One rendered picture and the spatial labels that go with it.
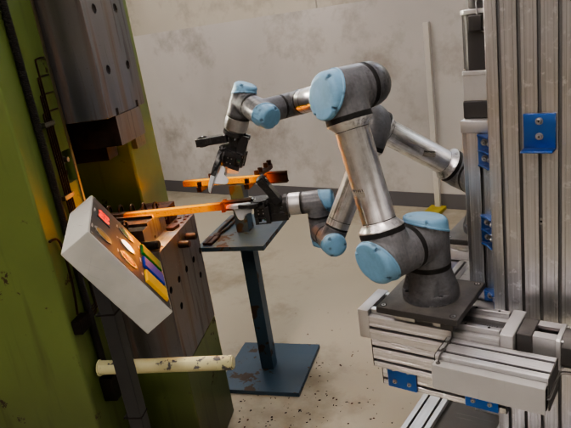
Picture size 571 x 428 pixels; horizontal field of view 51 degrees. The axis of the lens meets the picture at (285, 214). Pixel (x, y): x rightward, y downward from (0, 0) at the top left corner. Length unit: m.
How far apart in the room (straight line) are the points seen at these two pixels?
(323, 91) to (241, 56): 4.00
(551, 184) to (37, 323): 1.48
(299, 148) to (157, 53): 1.77
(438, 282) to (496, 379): 0.28
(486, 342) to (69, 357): 1.20
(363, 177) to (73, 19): 0.98
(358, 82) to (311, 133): 3.70
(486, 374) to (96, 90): 1.34
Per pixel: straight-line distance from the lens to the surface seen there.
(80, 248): 1.39
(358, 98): 1.44
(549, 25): 1.53
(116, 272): 1.41
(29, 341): 2.00
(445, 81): 4.53
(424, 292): 1.60
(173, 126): 6.17
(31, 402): 2.13
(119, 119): 1.98
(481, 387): 1.53
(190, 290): 2.25
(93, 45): 1.92
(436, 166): 2.07
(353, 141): 1.44
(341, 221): 1.85
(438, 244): 1.55
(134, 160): 2.37
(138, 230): 2.05
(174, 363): 1.91
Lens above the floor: 1.58
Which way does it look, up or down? 18 degrees down
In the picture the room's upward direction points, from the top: 9 degrees counter-clockwise
